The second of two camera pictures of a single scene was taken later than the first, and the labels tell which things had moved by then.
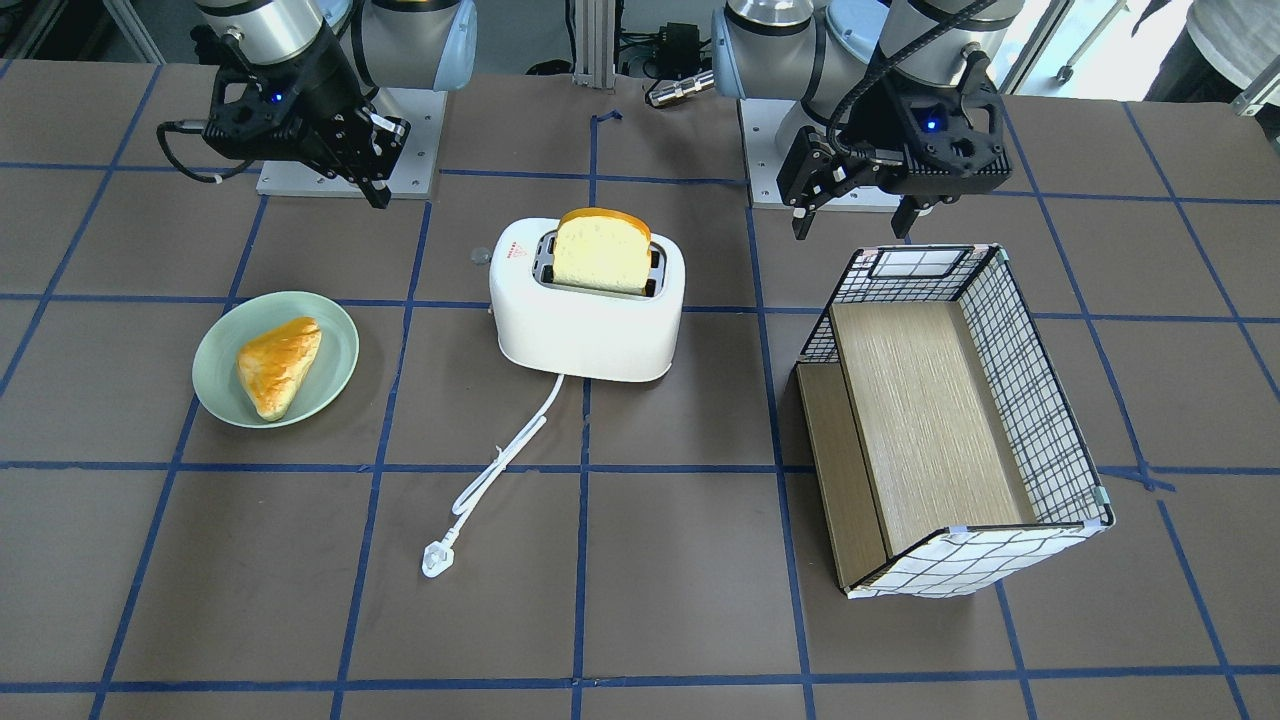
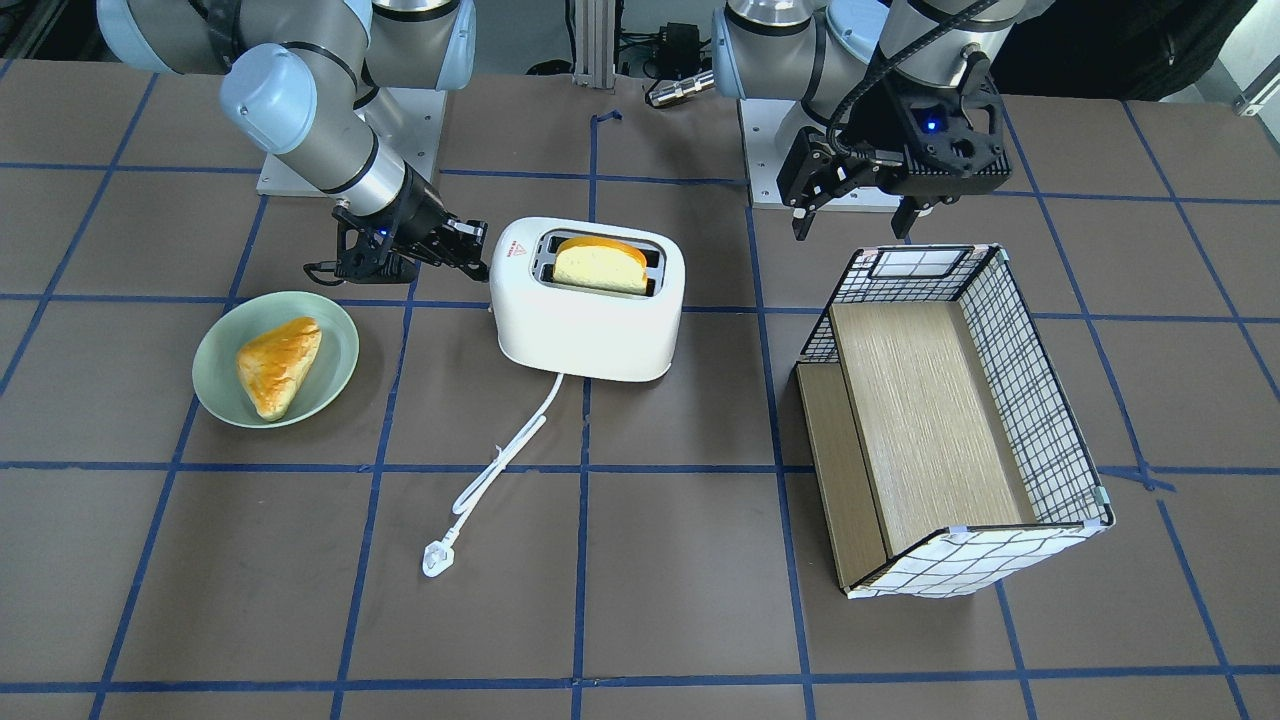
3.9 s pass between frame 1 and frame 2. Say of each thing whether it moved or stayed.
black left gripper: stayed
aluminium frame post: stayed
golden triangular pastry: stayed
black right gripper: moved
